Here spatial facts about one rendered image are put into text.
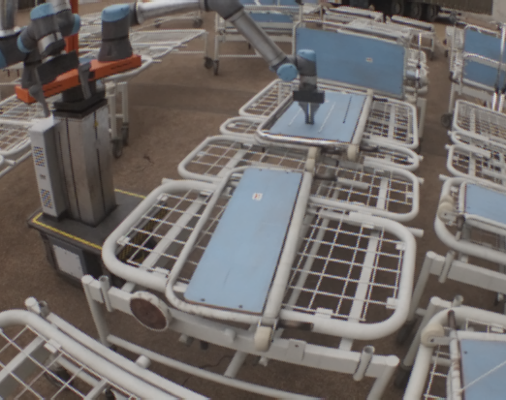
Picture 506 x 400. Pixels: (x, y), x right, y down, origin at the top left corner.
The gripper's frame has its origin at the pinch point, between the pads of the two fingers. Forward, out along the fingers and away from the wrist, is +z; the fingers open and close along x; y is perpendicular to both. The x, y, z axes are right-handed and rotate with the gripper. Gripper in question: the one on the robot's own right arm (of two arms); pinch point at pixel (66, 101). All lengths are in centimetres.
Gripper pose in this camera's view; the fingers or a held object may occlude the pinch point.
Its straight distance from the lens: 123.4
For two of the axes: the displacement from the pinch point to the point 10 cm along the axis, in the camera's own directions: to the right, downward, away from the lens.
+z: 3.2, 9.1, 2.7
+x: -7.6, 4.2, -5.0
